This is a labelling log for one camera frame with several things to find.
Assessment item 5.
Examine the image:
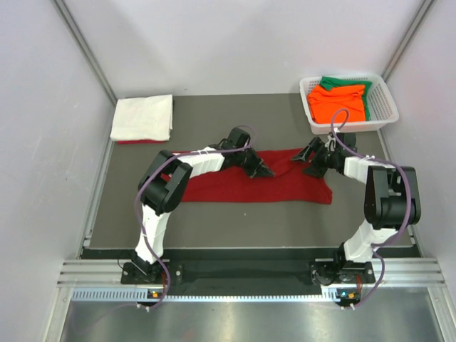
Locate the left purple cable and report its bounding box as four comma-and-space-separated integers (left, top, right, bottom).
134, 124, 258, 311

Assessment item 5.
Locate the orange t shirt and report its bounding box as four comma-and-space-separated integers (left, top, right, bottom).
307, 85, 366, 125

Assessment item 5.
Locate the folded white t shirt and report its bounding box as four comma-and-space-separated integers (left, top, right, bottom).
110, 94, 173, 143

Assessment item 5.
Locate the aluminium frame rail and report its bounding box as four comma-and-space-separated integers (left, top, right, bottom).
57, 258, 446, 288

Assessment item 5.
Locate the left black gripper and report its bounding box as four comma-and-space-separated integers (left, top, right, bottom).
233, 146, 274, 178

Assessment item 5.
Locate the dark red t shirt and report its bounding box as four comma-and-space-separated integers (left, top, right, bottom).
142, 147, 333, 204

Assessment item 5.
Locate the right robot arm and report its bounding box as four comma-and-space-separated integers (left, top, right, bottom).
292, 133, 421, 286

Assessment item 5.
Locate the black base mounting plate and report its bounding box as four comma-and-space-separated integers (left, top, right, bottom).
120, 247, 375, 295

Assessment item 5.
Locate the grey slotted cable duct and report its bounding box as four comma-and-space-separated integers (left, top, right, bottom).
71, 287, 356, 303

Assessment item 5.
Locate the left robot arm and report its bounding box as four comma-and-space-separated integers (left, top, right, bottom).
123, 127, 274, 284

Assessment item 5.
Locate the white plastic basket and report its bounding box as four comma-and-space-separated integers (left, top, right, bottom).
299, 74, 399, 135

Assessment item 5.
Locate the green t shirt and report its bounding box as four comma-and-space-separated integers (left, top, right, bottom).
319, 76, 372, 121

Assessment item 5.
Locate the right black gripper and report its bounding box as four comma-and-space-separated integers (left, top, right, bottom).
291, 137, 340, 179

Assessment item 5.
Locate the folded red t shirt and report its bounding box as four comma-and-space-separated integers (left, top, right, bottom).
116, 140, 166, 145

